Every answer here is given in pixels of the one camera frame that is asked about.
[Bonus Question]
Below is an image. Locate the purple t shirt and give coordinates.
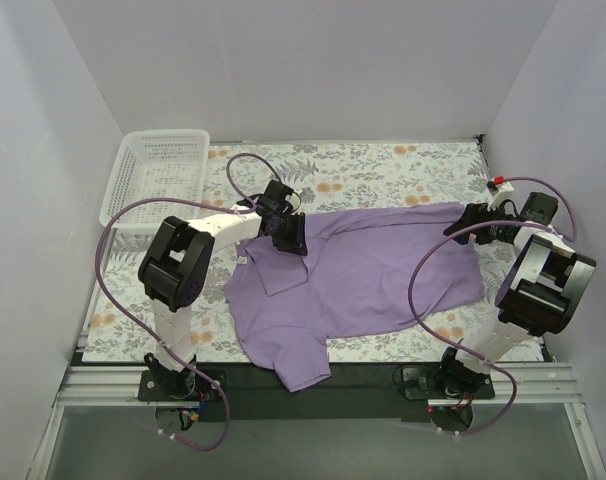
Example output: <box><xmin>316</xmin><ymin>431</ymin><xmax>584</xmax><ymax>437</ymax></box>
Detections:
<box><xmin>224</xmin><ymin>203</ymin><xmax>485</xmax><ymax>392</ymax></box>

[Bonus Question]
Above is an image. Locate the white plastic mesh basket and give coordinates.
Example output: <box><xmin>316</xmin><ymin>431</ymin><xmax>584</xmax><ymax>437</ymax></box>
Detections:
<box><xmin>99</xmin><ymin>129</ymin><xmax>210</xmax><ymax>226</ymax></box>

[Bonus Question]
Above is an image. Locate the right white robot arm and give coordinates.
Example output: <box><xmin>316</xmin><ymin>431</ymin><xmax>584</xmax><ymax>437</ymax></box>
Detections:
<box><xmin>435</xmin><ymin>192</ymin><xmax>597</xmax><ymax>398</ymax></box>

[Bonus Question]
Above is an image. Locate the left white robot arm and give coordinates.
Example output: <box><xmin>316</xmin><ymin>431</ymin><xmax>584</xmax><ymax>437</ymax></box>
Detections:
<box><xmin>138</xmin><ymin>180</ymin><xmax>307</xmax><ymax>400</ymax></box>

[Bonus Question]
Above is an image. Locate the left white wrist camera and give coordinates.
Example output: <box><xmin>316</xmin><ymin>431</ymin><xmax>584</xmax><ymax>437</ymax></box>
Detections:
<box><xmin>286</xmin><ymin>191</ymin><xmax>302</xmax><ymax>213</ymax></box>

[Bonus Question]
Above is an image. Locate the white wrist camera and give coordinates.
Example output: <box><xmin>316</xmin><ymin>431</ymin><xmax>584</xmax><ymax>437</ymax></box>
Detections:
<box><xmin>487</xmin><ymin>176</ymin><xmax>514</xmax><ymax>209</ymax></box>
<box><xmin>286</xmin><ymin>191</ymin><xmax>302</xmax><ymax>213</ymax></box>

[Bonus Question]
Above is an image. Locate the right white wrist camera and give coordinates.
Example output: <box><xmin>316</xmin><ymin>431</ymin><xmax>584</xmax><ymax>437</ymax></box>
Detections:
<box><xmin>487</xmin><ymin>176</ymin><xmax>514</xmax><ymax>209</ymax></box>

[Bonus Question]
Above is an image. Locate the aluminium frame rail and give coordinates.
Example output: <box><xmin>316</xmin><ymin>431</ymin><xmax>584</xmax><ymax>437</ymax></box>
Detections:
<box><xmin>40</xmin><ymin>362</ymin><xmax>606</xmax><ymax>479</ymax></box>

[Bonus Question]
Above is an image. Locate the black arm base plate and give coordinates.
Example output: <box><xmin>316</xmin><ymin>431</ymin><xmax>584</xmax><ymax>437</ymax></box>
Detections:
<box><xmin>137</xmin><ymin>362</ymin><xmax>494</xmax><ymax>426</ymax></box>

